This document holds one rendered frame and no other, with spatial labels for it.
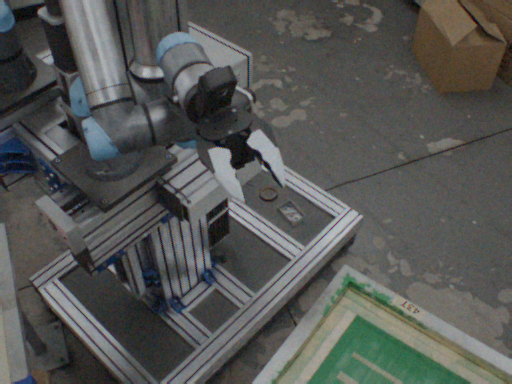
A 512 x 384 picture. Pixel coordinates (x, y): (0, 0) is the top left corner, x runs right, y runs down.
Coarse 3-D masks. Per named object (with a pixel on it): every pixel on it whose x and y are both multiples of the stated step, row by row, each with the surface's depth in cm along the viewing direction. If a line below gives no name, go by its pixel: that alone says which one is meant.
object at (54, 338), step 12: (24, 324) 207; (48, 324) 234; (60, 324) 235; (36, 336) 217; (48, 336) 230; (60, 336) 231; (36, 348) 221; (48, 348) 227; (60, 348) 227; (36, 360) 223; (48, 360) 223
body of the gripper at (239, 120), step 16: (192, 96) 77; (192, 112) 79; (208, 112) 73; (224, 112) 73; (240, 112) 73; (208, 128) 72; (224, 128) 71; (240, 128) 71; (224, 144) 70; (240, 144) 73; (240, 160) 75
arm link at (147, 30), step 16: (128, 0) 100; (144, 0) 99; (160, 0) 101; (128, 16) 104; (144, 16) 102; (160, 16) 103; (144, 32) 104; (160, 32) 105; (144, 48) 107; (144, 64) 110; (144, 80) 111; (160, 80) 111; (144, 96) 114; (160, 96) 114
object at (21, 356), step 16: (0, 224) 146; (0, 240) 142; (0, 256) 139; (0, 272) 136; (0, 288) 132; (16, 288) 135; (16, 304) 130; (16, 320) 127; (16, 336) 124; (16, 352) 121; (16, 368) 119
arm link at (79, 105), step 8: (128, 80) 113; (72, 88) 111; (80, 88) 111; (72, 96) 110; (80, 96) 109; (72, 104) 112; (80, 104) 109; (136, 104) 113; (80, 112) 111; (88, 112) 110; (80, 120) 113; (80, 128) 116; (80, 136) 119
